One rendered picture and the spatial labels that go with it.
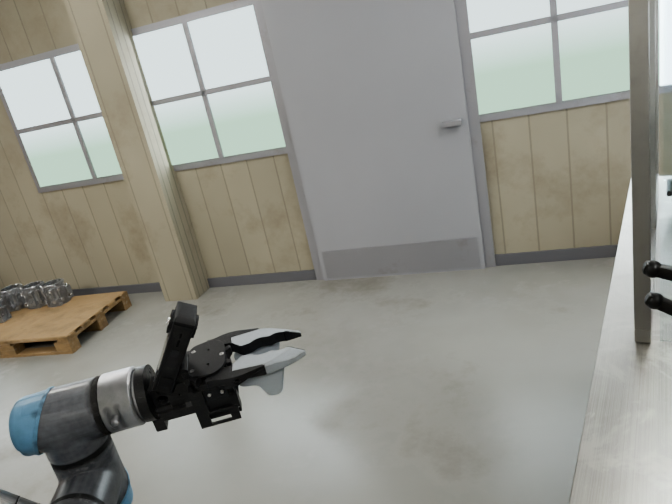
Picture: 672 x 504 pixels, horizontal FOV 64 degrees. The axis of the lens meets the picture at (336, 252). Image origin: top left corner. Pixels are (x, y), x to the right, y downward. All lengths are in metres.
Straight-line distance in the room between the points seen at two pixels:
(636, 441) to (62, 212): 4.80
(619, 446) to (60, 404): 0.82
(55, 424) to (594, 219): 3.52
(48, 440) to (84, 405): 0.06
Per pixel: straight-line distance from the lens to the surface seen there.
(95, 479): 0.78
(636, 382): 1.17
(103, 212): 4.97
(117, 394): 0.73
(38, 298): 5.13
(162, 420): 0.76
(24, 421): 0.77
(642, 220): 1.17
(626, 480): 0.97
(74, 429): 0.75
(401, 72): 3.64
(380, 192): 3.81
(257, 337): 0.73
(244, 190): 4.20
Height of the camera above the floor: 1.56
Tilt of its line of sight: 19 degrees down
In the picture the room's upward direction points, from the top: 12 degrees counter-clockwise
